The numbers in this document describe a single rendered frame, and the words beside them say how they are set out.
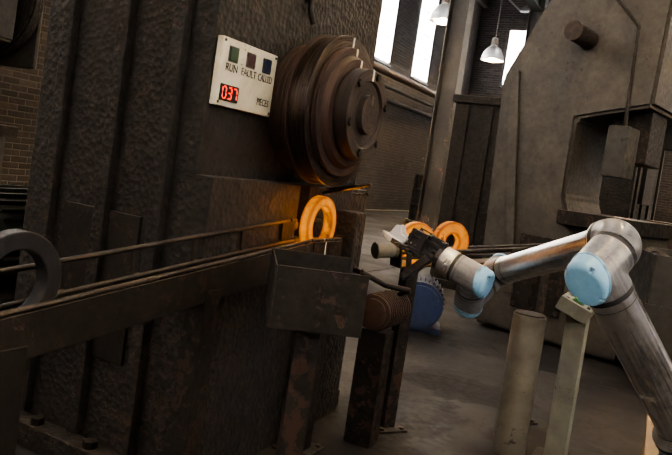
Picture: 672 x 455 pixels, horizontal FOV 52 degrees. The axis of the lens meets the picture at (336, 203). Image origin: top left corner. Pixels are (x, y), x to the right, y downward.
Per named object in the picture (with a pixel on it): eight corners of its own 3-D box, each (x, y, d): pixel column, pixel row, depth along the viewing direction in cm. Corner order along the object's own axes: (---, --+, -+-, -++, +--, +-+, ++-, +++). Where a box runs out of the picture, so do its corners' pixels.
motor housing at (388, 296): (335, 441, 238) (357, 290, 235) (362, 424, 257) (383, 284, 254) (368, 453, 232) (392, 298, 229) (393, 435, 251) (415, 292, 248)
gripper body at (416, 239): (419, 226, 219) (452, 244, 214) (408, 250, 221) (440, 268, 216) (410, 226, 213) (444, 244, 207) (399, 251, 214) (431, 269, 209)
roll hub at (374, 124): (326, 154, 201) (340, 59, 199) (366, 161, 225) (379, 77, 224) (343, 157, 198) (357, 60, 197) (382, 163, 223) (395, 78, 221)
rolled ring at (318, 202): (340, 197, 224) (331, 196, 226) (312, 196, 208) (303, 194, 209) (331, 253, 225) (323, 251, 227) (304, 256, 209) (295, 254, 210)
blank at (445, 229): (432, 221, 259) (437, 222, 256) (465, 220, 266) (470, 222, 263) (429, 261, 261) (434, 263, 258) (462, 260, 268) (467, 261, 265)
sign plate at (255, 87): (208, 103, 180) (218, 34, 179) (263, 116, 203) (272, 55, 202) (215, 104, 179) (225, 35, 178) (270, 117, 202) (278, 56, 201)
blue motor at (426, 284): (389, 332, 414) (397, 276, 412) (394, 314, 470) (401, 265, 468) (440, 341, 410) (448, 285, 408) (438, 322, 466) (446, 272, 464)
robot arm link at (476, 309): (491, 303, 221) (497, 282, 212) (470, 326, 216) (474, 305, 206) (468, 287, 225) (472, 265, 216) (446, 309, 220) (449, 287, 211)
